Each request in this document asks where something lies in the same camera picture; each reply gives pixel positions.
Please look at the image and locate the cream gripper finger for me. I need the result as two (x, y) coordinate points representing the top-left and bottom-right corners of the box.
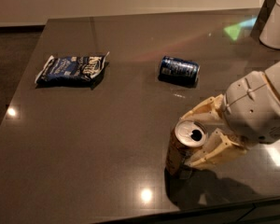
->
(185, 129), (247, 170)
(180, 94), (223, 124)

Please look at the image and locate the orange soda can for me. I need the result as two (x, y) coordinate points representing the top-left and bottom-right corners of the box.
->
(165, 119), (208, 179)

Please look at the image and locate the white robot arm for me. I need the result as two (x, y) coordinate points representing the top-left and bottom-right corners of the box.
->
(181, 62), (280, 170)

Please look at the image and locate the blue soda can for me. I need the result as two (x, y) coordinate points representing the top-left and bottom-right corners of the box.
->
(159, 56), (200, 85)

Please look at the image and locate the blue chip bag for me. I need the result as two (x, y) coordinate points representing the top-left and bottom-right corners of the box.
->
(35, 53), (109, 85)

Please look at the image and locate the white cylindrical container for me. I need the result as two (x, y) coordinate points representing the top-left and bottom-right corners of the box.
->
(259, 0), (280, 49)

